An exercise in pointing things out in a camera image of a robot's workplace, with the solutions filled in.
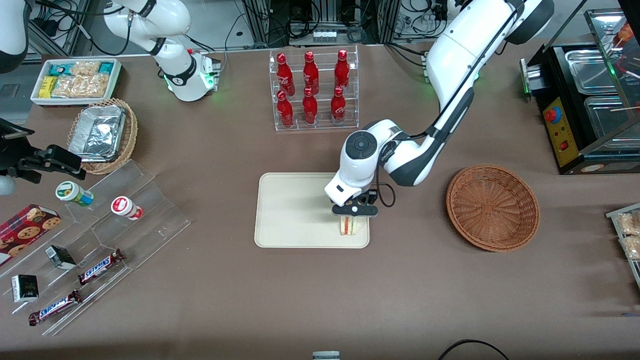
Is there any red label yogurt cup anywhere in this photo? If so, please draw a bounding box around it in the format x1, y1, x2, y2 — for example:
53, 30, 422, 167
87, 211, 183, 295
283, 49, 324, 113
110, 196, 145, 221

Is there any brown Snickers bar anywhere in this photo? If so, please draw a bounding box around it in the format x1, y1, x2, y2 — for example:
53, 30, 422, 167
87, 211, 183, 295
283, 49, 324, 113
28, 289, 83, 327
77, 249, 125, 286

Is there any aluminium foil tray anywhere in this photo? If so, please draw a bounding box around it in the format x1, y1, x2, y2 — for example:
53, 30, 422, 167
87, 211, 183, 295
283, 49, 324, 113
68, 104, 126, 163

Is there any large clear cracker bag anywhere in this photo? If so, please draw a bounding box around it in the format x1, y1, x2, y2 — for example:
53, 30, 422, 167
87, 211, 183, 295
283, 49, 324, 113
52, 74, 112, 99

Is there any large brown wicker basket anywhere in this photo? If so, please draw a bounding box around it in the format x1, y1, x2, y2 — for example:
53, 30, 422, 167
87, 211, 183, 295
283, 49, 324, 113
446, 164, 541, 252

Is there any red cola bottle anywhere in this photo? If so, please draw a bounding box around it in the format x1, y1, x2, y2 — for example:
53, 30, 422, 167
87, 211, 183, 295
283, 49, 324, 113
276, 53, 295, 97
276, 90, 295, 129
330, 86, 347, 125
302, 87, 319, 125
334, 49, 351, 92
303, 51, 320, 96

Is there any grey tray with crackers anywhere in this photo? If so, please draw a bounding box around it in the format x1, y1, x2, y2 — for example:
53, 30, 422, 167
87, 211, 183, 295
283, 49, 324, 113
605, 202, 640, 291

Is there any aluminium frame rack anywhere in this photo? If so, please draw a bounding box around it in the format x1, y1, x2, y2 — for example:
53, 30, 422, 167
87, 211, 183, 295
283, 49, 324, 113
249, 0, 397, 47

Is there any triangular white bread sandwich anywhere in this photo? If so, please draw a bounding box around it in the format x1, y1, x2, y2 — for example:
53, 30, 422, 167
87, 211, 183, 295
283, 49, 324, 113
338, 216, 362, 236

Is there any clear cracker packet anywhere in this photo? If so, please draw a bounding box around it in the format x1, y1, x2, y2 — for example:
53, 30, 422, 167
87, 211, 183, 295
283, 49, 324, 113
620, 235, 640, 261
616, 212, 640, 236

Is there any clear acrylic bottle rack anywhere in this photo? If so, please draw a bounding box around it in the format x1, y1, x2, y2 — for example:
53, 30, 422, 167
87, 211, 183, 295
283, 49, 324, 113
269, 45, 360, 132

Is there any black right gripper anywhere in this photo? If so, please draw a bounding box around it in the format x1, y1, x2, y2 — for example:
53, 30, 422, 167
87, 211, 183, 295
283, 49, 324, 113
0, 117, 87, 184

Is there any small clear cracker bag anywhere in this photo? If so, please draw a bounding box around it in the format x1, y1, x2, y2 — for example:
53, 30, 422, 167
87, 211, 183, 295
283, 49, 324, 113
70, 60, 102, 77

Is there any clear acrylic tiered stand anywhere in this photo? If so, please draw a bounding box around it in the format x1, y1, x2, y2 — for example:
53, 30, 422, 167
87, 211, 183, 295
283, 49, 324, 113
0, 159, 192, 337

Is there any small black carton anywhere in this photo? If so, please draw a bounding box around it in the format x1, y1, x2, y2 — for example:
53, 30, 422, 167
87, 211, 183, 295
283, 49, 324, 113
45, 245, 77, 271
11, 274, 40, 304

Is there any steel warmer pan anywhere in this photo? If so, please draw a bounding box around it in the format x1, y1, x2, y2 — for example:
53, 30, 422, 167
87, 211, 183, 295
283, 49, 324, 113
564, 48, 620, 96
583, 95, 640, 151

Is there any white plastic snack bin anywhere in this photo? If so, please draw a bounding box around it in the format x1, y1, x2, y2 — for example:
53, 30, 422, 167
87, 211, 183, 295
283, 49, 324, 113
30, 58, 124, 108

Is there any black floor cable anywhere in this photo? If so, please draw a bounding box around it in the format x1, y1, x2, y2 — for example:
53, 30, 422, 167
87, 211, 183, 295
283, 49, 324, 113
438, 339, 511, 360

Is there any black food warmer appliance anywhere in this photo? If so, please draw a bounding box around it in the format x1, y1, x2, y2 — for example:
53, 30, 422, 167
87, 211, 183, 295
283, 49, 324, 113
519, 7, 640, 176

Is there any red tartan cookie box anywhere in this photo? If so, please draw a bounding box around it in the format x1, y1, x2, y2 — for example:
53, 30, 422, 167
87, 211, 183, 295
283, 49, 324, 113
0, 203, 62, 267

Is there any cream plastic tray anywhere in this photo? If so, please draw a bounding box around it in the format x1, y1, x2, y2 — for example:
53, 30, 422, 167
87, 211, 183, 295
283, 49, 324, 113
254, 172, 371, 249

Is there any green label yogurt cup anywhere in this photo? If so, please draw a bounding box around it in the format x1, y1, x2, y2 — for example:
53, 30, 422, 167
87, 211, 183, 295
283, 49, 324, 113
55, 181, 95, 208

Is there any small tan wicker basket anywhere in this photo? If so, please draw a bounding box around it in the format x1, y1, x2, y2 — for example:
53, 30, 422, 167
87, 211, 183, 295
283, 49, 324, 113
67, 98, 139, 175

